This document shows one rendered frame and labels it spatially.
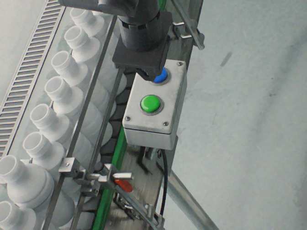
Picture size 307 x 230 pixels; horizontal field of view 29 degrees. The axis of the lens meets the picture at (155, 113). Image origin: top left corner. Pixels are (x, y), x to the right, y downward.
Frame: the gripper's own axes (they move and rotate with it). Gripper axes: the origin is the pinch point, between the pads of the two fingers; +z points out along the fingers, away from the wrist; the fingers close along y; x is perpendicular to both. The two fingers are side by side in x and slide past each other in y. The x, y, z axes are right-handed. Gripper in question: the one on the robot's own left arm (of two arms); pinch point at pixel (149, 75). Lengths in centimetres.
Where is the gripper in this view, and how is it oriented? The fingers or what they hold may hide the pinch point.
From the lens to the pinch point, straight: 89.9
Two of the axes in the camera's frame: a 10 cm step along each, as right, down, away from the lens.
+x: 9.7, 1.3, -1.9
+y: -2.1, 8.3, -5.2
